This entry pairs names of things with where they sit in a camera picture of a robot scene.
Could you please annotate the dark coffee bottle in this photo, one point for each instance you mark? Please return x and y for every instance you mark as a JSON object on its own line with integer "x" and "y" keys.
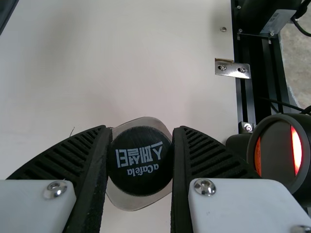
{"x": 139, "y": 157}

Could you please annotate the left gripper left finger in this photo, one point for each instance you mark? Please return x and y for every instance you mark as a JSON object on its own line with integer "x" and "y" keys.
{"x": 73, "y": 160}

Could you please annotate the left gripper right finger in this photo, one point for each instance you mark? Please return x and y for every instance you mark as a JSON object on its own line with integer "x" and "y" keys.
{"x": 206, "y": 165}

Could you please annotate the black device with green light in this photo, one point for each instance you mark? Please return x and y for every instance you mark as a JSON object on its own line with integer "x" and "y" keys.
{"x": 272, "y": 145}

